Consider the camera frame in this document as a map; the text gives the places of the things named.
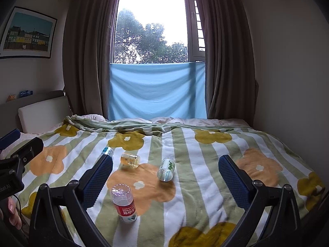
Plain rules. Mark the white headboard cushion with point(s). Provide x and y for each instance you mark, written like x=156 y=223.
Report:
x=41 y=114

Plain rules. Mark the light blue cloth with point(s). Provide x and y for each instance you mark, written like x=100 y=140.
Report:
x=156 y=90

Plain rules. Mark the person's left hand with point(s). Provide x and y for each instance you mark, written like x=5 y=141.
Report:
x=13 y=214

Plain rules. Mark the blue label plastic bottle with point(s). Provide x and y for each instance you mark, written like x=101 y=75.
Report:
x=108 y=151

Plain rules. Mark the window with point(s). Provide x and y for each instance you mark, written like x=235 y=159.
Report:
x=154 y=25

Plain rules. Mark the amber liquid small bottle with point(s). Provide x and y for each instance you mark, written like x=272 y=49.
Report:
x=129 y=160

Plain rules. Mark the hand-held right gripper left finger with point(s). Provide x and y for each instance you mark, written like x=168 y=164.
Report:
x=99 y=182

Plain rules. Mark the grey bed headboard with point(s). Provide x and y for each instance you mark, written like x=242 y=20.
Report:
x=10 y=108

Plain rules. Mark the framed houses picture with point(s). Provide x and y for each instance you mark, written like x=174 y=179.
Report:
x=28 y=33

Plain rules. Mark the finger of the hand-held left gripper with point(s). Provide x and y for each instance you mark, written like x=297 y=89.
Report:
x=28 y=148
x=9 y=137

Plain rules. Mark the green label white bottle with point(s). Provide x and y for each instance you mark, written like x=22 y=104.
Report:
x=167 y=168

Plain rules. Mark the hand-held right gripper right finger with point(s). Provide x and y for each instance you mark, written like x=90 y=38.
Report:
x=234 y=182

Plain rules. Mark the floral striped blanket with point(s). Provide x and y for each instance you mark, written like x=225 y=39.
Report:
x=180 y=159

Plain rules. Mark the red label plastic bottle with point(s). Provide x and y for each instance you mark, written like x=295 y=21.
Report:
x=124 y=203

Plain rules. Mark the orange owl figurine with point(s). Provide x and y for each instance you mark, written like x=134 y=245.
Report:
x=12 y=98

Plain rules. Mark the brown curtain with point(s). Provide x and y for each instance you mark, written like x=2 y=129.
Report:
x=226 y=51
x=88 y=51

